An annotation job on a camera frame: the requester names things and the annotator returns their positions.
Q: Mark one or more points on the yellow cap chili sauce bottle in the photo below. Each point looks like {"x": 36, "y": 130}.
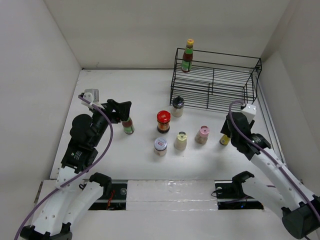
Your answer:
{"x": 187, "y": 57}

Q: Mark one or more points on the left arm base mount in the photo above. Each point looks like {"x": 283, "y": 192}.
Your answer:
{"x": 114, "y": 199}

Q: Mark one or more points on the black cap spice shaker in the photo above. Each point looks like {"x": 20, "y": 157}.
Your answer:
{"x": 178, "y": 104}

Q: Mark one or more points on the green label sauce bottle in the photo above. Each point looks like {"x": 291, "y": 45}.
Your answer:
{"x": 128, "y": 126}

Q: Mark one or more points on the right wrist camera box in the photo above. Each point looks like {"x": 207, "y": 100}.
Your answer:
{"x": 249, "y": 111}

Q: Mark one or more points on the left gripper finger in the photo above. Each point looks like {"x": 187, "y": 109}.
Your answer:
{"x": 123, "y": 113}
{"x": 119, "y": 105}

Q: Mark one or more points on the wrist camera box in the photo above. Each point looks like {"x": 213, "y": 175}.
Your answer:
{"x": 92, "y": 95}
{"x": 249, "y": 111}

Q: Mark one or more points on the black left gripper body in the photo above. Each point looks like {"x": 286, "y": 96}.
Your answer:
{"x": 100, "y": 118}

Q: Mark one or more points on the pink lid spice shaker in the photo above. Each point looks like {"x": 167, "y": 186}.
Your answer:
{"x": 202, "y": 135}

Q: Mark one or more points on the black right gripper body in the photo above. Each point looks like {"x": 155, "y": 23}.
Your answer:
{"x": 251, "y": 124}

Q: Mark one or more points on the white lid jar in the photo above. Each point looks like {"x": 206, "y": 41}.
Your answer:
{"x": 160, "y": 146}

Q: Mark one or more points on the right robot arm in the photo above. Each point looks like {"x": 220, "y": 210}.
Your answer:
{"x": 296, "y": 205}

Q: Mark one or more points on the red lid chili jar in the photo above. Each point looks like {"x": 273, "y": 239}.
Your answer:
{"x": 163, "y": 121}

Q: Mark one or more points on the black wire rack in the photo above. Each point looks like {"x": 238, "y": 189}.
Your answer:
{"x": 215, "y": 80}

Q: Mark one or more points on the small yellow oil bottle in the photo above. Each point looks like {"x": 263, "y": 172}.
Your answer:
{"x": 224, "y": 140}

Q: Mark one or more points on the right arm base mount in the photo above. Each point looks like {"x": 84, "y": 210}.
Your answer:
{"x": 229, "y": 198}

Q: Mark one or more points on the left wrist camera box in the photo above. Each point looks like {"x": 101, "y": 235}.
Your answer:
{"x": 92, "y": 95}

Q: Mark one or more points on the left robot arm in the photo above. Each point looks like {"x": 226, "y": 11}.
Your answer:
{"x": 68, "y": 202}

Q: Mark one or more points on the yellow lid spice shaker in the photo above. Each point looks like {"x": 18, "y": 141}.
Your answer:
{"x": 181, "y": 141}

